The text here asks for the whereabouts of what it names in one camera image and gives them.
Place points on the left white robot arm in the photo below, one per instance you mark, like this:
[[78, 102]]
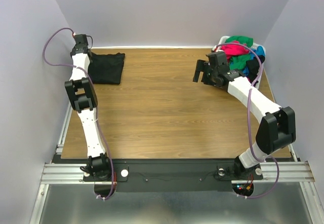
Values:
[[83, 100]]

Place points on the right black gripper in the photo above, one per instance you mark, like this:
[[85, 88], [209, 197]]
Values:
[[205, 71]]

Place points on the blue t shirt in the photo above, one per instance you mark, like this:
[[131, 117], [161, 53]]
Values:
[[260, 53]]

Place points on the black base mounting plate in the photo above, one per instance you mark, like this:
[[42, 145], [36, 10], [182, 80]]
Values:
[[166, 175]]

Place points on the white plastic laundry basket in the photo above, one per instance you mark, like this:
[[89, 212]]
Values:
[[254, 46]]

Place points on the black t shirt in basket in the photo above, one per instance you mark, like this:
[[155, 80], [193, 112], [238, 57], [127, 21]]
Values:
[[253, 68]]

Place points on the black t shirt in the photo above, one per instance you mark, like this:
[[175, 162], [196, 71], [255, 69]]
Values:
[[106, 68], [253, 68]]

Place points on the pink t shirt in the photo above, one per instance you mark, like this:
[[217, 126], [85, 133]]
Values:
[[233, 49]]

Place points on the green t shirt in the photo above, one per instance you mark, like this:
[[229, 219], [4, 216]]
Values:
[[239, 62]]

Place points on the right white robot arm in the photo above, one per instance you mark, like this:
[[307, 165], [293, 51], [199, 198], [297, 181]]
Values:
[[277, 125]]

